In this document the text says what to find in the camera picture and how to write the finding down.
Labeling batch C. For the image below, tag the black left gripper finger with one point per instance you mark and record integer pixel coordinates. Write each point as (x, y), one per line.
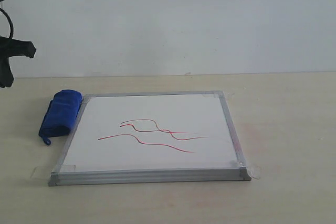
(6, 76)
(13, 47)

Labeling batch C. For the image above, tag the blue microfiber cloth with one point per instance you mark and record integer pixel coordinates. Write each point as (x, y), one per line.
(61, 115)

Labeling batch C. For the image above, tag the aluminium framed whiteboard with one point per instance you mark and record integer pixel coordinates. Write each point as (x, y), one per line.
(149, 138)

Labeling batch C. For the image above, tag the clear tape back right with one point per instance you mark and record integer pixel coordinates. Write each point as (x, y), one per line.
(219, 94)

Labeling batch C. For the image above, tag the clear tape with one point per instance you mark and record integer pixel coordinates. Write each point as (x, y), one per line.
(219, 94)
(246, 171)

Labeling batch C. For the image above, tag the clear tape front right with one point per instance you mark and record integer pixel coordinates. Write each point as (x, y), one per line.
(246, 171)

